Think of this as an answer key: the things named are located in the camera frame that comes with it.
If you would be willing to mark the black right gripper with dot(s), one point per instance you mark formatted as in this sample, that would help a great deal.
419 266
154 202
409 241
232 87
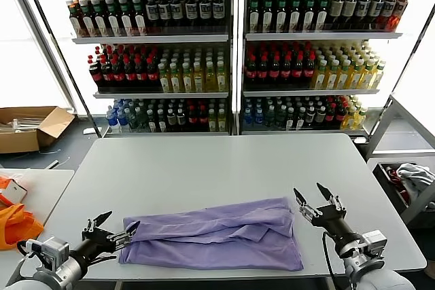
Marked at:
334 227

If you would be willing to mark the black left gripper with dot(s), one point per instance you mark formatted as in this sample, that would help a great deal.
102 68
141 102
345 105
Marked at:
91 246

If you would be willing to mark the purple printed t-shirt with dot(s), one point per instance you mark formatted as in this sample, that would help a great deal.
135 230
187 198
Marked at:
210 235

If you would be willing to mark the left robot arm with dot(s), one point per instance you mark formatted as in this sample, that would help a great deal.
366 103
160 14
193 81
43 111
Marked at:
64 273

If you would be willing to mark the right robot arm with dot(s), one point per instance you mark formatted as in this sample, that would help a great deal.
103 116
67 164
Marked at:
360 266

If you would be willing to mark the black storage bin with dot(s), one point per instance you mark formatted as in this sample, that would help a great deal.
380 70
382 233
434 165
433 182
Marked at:
385 176

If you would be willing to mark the small white floor object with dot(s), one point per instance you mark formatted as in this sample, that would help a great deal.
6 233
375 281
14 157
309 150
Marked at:
89 130
360 140

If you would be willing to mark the red garment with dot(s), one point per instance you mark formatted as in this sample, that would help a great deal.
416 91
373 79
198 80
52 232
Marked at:
393 174

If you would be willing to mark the grey floor strip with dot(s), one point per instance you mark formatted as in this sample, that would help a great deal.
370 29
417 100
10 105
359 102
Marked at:
52 164

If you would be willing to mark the green label tea bottle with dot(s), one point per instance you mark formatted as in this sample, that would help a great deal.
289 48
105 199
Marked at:
254 15
126 18
87 20
152 122
281 15
322 13
290 121
300 120
295 14
139 17
113 18
100 20
309 14
162 122
268 15

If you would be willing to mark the yellow juice bottle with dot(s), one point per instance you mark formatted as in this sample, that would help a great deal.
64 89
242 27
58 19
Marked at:
212 122
320 77
222 80
345 77
175 81
199 80
222 122
332 77
164 81
356 77
350 119
187 80
361 118
211 80
367 77
379 77

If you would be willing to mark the dark drink bottle grey label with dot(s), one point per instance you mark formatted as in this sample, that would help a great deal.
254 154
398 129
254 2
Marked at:
164 11
171 118
376 8
152 11
176 10
363 8
217 9
205 9
191 9
321 115
181 118
388 8
311 116

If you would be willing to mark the orange fabric bag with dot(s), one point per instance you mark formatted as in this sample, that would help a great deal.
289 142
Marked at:
17 229

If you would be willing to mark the red cap cola bottle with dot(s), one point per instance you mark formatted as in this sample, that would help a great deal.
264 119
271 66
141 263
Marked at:
251 72
262 72
341 113
310 71
274 72
107 74
119 74
298 71
130 73
95 74
203 117
331 113
192 117
286 71
153 73
141 73

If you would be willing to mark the white grey garment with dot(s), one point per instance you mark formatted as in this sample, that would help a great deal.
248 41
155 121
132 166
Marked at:
414 176

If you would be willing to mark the green drink bottle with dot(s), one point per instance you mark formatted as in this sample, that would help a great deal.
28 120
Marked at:
132 121
270 117
141 120
280 117

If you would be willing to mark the white orange carton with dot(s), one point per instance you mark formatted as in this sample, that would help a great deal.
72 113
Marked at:
13 191

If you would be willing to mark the blue water bottle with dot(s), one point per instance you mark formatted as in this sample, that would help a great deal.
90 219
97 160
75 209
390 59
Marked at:
248 117
121 121
111 120
259 117

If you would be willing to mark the brown cardboard box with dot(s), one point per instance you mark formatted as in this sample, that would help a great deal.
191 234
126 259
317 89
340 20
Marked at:
20 140

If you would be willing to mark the white strips bundle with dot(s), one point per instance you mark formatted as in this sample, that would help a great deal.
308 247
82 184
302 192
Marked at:
23 123

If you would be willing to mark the grey metal shelf rack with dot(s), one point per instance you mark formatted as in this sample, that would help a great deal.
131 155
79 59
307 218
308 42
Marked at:
153 38
323 36

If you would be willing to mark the dark drink bottle beige label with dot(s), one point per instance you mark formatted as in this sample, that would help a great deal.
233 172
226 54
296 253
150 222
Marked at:
350 9
336 9

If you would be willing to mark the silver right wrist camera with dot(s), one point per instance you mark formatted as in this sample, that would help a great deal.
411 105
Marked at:
375 240

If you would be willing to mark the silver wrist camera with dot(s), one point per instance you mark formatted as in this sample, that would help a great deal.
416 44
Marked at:
375 240
51 249

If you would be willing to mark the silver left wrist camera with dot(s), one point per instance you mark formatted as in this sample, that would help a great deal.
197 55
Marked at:
51 249

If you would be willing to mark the grey metal cart frame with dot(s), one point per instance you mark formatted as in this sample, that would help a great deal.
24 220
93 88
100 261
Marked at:
382 125

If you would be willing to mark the black slanted frame post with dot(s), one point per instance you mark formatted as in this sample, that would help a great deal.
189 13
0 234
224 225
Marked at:
404 67
92 118

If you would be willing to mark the grey slanted frame post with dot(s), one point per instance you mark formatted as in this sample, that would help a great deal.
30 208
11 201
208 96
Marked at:
41 42

